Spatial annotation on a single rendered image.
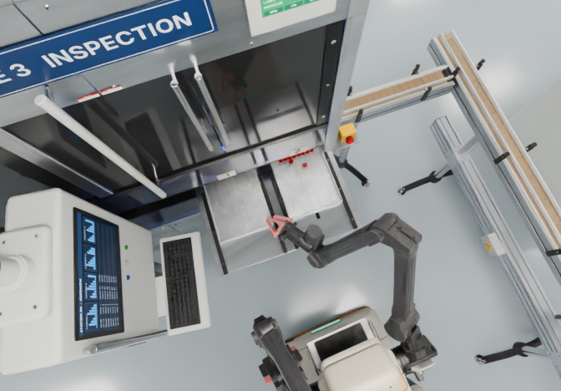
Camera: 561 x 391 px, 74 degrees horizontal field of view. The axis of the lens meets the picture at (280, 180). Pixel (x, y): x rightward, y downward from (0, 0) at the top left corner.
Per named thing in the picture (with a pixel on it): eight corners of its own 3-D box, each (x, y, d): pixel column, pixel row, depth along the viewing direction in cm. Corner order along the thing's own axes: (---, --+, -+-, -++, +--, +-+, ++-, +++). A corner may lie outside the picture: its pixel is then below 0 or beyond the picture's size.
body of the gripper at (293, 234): (287, 224, 140) (304, 235, 138) (294, 220, 150) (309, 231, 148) (279, 238, 141) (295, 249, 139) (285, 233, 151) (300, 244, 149)
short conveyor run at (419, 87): (326, 137, 190) (329, 123, 175) (316, 111, 194) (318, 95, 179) (450, 96, 194) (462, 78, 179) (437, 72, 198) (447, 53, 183)
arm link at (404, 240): (410, 244, 98) (427, 224, 103) (366, 225, 107) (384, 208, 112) (405, 346, 121) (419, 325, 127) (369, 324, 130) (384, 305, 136)
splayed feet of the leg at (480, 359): (471, 353, 231) (482, 357, 218) (543, 327, 234) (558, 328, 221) (477, 368, 229) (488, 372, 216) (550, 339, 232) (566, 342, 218)
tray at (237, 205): (201, 178, 182) (199, 175, 178) (252, 161, 183) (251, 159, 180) (220, 244, 171) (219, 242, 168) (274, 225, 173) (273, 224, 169)
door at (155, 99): (113, 190, 147) (-1, 123, 91) (225, 153, 149) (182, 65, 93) (113, 191, 146) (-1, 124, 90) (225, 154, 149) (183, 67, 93)
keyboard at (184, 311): (163, 242, 180) (161, 241, 178) (191, 236, 180) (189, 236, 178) (170, 329, 168) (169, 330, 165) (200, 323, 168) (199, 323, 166)
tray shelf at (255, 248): (193, 182, 183) (192, 181, 181) (325, 138, 187) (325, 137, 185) (219, 276, 169) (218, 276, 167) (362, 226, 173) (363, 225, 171)
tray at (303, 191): (267, 156, 184) (266, 154, 180) (316, 139, 185) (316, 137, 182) (290, 220, 173) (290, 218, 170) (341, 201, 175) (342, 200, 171)
